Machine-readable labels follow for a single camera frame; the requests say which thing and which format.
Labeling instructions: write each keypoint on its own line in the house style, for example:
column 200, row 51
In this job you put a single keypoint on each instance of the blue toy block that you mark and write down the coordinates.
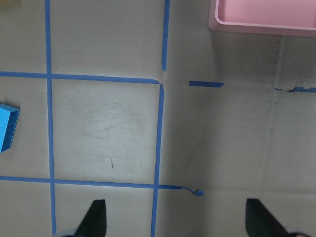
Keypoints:
column 8, row 121

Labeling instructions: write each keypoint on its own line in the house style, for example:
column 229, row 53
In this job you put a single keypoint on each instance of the pink plastic box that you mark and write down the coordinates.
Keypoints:
column 270, row 17

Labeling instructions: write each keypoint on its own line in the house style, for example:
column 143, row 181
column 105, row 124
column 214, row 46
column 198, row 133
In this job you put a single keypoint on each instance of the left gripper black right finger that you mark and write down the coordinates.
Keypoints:
column 259, row 222

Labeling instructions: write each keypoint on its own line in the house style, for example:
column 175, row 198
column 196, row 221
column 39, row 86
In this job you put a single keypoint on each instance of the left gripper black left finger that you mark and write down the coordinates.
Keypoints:
column 94, row 223

